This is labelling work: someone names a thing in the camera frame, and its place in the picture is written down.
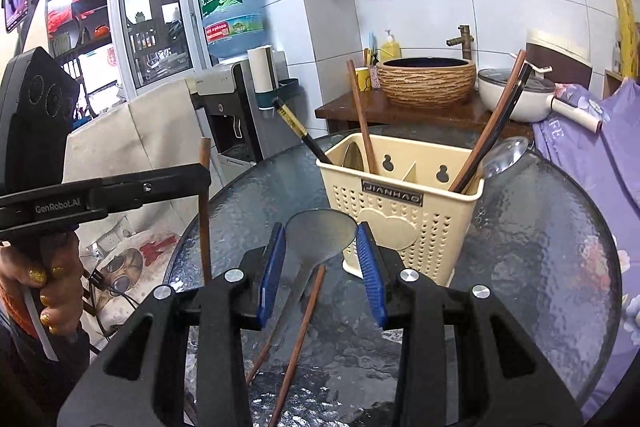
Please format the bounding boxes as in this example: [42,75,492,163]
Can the purple floral cloth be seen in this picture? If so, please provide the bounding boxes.
[532,79,640,418]

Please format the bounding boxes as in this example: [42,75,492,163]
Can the wooden counter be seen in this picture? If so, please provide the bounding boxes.
[315,89,538,140]

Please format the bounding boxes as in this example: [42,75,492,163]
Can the wicker-pattern basin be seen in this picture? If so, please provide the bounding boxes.
[375,57,477,109]

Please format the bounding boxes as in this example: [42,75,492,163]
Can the black chopstick gold band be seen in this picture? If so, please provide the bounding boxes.
[272,98,335,166]

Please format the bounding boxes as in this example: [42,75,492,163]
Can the white water dispenser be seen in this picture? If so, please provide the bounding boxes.
[192,59,281,168]

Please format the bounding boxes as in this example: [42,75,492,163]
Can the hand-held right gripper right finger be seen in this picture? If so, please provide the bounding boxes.
[355,221,583,427]

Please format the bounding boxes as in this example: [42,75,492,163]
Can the person's left hand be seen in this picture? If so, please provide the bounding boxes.
[0,231,85,338]

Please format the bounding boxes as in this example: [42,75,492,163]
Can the bronze faucet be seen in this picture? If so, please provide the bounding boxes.
[446,24,473,60]

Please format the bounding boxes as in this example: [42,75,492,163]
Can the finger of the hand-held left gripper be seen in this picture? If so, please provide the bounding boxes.
[97,163,212,214]

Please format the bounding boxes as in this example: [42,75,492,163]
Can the blue water bottle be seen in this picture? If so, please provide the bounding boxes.
[196,0,268,60]

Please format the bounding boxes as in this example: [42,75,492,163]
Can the beige cloth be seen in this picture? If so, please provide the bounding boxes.
[65,94,221,238]

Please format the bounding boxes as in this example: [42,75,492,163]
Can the white pot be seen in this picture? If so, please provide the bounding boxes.
[477,66,603,134]

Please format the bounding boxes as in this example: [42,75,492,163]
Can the yellow soap bottle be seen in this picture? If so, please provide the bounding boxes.
[379,29,402,62]

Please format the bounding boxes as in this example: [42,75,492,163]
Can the yellow packet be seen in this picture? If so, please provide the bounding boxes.
[614,0,640,78]

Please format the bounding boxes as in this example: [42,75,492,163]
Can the yellow mug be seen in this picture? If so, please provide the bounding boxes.
[355,66,378,92]

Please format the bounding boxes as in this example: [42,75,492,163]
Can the cream hat brown band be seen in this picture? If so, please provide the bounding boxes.
[525,28,594,88]

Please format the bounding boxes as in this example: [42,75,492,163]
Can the black cable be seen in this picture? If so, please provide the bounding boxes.
[82,267,151,308]

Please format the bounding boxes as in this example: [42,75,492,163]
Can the metal spoon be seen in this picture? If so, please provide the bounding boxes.
[472,136,530,195]

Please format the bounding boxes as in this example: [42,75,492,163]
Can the plain black chopstick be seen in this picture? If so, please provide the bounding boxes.
[457,63,533,194]

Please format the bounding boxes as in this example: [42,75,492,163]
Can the cream perforated utensil basket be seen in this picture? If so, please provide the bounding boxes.
[315,132,486,288]

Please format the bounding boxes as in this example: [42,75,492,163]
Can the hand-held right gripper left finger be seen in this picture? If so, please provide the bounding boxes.
[60,222,288,427]

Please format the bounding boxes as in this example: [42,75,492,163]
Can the brown wooden chopstick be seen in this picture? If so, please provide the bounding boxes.
[346,59,379,176]
[245,332,275,390]
[274,264,327,427]
[199,138,213,285]
[448,49,527,192]

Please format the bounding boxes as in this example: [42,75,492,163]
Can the clear plastic spoon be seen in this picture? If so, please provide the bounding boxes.
[267,208,357,348]

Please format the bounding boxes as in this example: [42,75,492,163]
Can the teal wall holder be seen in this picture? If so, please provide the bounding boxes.
[255,78,301,114]

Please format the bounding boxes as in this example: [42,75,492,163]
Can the printed cushion red bow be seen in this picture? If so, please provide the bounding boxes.
[80,227,181,338]

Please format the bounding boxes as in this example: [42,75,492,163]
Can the sliding window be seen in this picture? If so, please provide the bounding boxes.
[46,0,203,108]

